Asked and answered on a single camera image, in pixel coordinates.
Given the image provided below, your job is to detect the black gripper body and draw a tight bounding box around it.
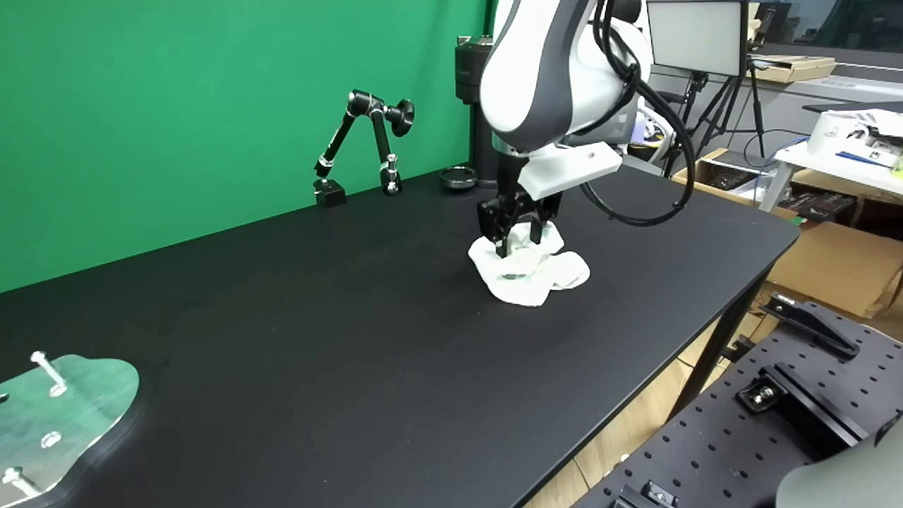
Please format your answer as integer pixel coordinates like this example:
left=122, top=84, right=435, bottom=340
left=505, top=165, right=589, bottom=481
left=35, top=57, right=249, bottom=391
left=476, top=153, right=567, bottom=235

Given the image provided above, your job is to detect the white cloth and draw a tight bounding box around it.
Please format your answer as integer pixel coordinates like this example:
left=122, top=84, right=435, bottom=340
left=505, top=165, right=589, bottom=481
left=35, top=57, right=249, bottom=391
left=467, top=219, right=592, bottom=311

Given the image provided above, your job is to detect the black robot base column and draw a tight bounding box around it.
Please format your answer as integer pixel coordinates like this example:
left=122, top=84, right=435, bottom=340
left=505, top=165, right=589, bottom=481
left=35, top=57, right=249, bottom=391
left=455, top=34, right=502, bottom=187

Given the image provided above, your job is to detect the blurred grey rounded object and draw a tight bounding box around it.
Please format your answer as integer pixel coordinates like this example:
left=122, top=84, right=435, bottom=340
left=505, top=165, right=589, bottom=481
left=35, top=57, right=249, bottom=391
left=773, top=433, right=903, bottom=508

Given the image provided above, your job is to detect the small black round cap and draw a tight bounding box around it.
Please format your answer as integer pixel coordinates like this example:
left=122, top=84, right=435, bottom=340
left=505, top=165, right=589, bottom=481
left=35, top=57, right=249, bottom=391
left=443, top=163, right=479, bottom=195

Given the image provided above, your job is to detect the black tripod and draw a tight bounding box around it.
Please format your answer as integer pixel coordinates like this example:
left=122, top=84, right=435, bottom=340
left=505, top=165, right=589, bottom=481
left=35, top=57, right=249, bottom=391
left=675, top=0, right=767, bottom=178

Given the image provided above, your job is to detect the white board panel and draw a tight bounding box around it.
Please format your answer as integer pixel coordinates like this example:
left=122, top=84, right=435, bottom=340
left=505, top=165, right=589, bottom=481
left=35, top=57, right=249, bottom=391
left=646, top=0, right=749, bottom=79

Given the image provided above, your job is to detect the small black slider block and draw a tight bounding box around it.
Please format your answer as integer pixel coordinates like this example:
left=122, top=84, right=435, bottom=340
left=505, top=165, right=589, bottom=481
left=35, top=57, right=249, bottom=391
left=637, top=477, right=680, bottom=508

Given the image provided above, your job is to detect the black perforated breadboard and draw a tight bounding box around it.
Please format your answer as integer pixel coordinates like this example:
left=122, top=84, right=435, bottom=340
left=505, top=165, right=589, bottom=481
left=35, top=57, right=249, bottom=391
left=574, top=298, right=903, bottom=508

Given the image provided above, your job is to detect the black clamp with silver screw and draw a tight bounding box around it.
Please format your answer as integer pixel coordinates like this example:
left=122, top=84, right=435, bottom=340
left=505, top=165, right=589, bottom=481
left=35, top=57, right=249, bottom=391
left=733, top=362, right=869, bottom=450

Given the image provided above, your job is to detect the brown cardboard box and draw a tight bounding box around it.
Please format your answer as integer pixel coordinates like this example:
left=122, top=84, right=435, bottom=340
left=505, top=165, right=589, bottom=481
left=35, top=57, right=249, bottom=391
left=766, top=219, right=903, bottom=325

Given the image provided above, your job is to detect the white side table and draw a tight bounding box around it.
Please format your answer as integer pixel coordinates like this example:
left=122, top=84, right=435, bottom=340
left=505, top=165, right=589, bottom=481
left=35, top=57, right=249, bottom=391
left=757, top=106, right=903, bottom=215

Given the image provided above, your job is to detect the flat green backdrop screen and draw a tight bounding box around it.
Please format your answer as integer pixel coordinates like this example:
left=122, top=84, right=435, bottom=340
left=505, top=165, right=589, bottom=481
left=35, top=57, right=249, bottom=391
left=0, top=0, right=493, bottom=297

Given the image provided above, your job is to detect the clear acrylic plate with screws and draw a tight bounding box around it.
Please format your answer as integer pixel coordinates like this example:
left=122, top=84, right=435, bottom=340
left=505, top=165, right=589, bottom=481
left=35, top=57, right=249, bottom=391
left=0, top=347, right=143, bottom=501

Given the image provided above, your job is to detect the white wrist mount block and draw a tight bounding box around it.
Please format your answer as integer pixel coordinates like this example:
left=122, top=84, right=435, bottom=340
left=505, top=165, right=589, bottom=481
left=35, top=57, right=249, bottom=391
left=516, top=141, right=626, bottom=203

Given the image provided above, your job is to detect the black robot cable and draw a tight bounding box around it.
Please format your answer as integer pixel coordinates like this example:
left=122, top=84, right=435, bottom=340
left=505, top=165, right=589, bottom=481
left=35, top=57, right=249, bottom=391
left=585, top=0, right=701, bottom=229

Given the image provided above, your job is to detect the long black bracket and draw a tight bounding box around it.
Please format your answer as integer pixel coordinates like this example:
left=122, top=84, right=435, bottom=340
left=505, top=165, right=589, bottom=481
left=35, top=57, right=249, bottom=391
left=759, top=290, right=864, bottom=362

